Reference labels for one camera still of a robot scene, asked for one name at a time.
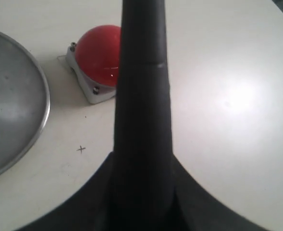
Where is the red dome push button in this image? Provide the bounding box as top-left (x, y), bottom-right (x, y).
top-left (65, 25), bottom-right (121, 104)

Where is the round stainless steel plate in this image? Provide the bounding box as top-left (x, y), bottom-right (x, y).
top-left (0, 32), bottom-right (50, 175)

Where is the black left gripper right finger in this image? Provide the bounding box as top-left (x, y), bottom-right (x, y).
top-left (173, 155), bottom-right (283, 231)

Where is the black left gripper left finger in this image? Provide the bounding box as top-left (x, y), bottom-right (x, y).
top-left (19, 152), bottom-right (113, 231)

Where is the yellow black claw hammer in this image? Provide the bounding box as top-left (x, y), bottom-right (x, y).
top-left (113, 0), bottom-right (174, 212)

